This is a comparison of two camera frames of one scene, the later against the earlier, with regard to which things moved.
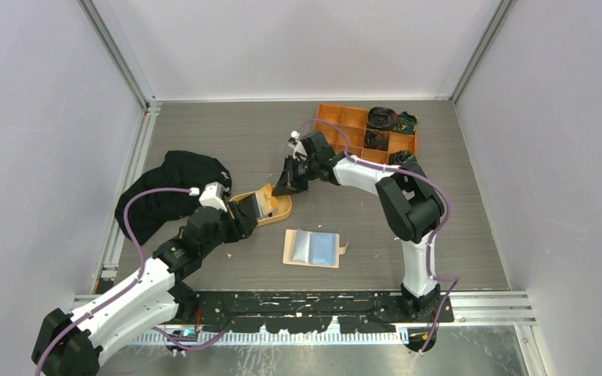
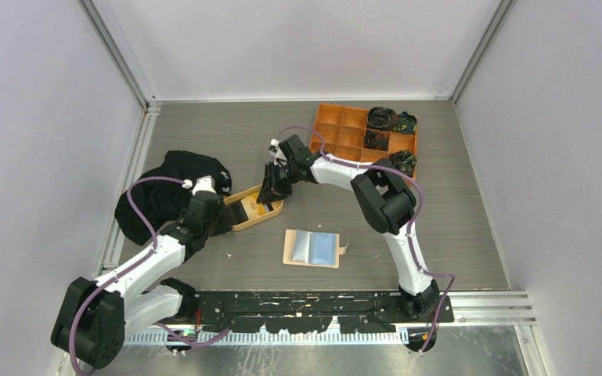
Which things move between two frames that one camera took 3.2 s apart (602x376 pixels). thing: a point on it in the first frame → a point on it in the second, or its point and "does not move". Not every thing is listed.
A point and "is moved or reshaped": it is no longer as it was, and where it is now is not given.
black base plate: x=312 y=312 does not move
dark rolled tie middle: x=376 y=140 does not move
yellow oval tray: x=284 y=208 is moved or reshaped
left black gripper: x=241 y=226 → x=226 y=219
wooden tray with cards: x=302 y=247 does not move
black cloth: x=175 y=169 does not move
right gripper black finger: x=290 y=182 → x=273 y=186
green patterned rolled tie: x=407 y=124 does not move
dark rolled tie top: x=382 y=118 does not move
